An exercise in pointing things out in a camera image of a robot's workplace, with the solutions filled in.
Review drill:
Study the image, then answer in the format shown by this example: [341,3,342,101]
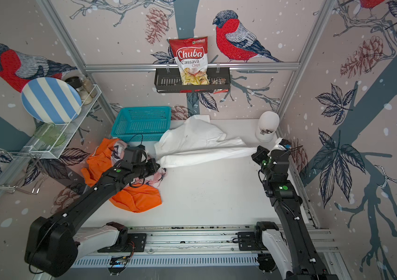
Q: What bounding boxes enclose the pink patterned garment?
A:
[110,139,167,188]

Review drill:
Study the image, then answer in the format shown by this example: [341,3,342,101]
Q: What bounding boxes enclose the white ceramic holder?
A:
[256,111,280,143]

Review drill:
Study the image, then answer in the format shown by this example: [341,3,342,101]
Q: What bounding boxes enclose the teal plastic basket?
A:
[111,106,172,142]

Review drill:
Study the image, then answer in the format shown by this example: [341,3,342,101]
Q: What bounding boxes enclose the green glass cup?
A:
[34,123,66,147]

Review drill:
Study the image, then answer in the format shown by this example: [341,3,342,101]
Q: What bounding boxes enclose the white wire wall rack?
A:
[0,85,102,195]

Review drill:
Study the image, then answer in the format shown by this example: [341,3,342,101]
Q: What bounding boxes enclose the dark lid spice jar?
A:
[64,77,89,102]

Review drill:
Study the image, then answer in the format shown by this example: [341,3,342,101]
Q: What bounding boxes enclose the red Chuba chips bag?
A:
[169,37,210,86]

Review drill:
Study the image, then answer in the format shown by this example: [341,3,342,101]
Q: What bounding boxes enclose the blue striped plate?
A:
[21,78,82,124]

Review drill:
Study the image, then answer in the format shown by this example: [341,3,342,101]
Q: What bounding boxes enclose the aluminium mounting rail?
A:
[44,225,339,254]

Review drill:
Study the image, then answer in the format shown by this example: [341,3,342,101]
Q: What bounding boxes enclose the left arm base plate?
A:
[98,233,147,253]

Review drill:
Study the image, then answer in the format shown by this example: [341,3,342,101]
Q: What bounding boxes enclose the black wall shelf basket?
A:
[154,68,231,93]

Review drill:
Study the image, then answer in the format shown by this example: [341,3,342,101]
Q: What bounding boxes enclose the clear spice jar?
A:
[79,76,96,106]

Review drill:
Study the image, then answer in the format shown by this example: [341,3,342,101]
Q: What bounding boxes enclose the orange garment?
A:
[81,138,163,213]

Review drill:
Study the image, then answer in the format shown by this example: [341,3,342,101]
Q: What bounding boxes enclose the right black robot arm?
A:
[252,146,338,280]

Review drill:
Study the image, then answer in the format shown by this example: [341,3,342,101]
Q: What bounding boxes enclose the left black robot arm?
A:
[24,145,160,277]

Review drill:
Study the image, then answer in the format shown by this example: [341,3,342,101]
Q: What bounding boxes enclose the white shorts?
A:
[154,115,257,168]

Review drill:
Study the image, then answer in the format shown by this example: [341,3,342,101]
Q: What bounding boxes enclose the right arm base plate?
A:
[233,232,268,252]

